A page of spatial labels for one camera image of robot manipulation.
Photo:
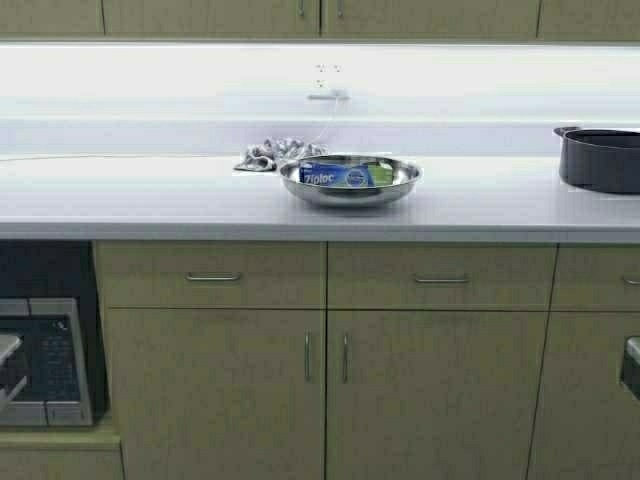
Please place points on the grey patterned cloth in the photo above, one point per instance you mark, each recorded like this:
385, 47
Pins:
273, 152

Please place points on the drawer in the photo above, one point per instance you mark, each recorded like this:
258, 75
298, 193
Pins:
409, 276
597, 278
151, 274

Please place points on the blue Ziploc box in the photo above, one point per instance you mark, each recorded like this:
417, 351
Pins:
362, 175

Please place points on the far right drawer front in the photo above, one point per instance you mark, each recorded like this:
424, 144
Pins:
597, 278

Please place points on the white charger plug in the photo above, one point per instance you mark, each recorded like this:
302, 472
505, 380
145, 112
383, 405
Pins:
339, 94

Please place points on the left drawer handle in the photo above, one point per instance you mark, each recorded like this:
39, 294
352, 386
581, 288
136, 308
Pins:
212, 277

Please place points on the black cooking pot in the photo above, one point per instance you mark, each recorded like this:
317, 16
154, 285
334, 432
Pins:
600, 160

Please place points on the cabinet door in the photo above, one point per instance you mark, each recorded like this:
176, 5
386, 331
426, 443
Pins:
232, 19
432, 395
217, 394
501, 21

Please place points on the drawer handle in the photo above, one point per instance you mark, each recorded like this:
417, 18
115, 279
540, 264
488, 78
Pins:
212, 277
441, 280

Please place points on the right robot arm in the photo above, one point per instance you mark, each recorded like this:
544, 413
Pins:
630, 370

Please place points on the left door handle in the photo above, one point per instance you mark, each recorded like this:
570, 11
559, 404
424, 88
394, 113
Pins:
307, 356

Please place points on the stainless steel bowl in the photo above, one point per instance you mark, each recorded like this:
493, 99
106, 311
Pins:
406, 176

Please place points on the door handle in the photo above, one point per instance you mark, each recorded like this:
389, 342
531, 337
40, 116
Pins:
345, 359
307, 356

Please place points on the right door handle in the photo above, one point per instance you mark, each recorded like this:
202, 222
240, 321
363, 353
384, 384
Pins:
345, 359

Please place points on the stainless steel microwave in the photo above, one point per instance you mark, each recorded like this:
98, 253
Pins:
57, 393

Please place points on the right drawer handle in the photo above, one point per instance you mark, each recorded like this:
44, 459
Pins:
441, 280

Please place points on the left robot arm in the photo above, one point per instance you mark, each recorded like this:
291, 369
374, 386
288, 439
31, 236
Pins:
14, 370

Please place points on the white wall outlet plate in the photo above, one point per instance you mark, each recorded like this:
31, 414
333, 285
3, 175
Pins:
326, 77

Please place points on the left drawer front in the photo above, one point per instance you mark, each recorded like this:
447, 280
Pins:
151, 274

